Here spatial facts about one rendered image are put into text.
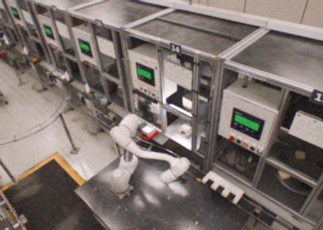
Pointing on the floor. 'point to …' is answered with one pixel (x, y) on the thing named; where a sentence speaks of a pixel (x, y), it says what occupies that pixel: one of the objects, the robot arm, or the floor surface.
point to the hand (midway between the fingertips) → (184, 176)
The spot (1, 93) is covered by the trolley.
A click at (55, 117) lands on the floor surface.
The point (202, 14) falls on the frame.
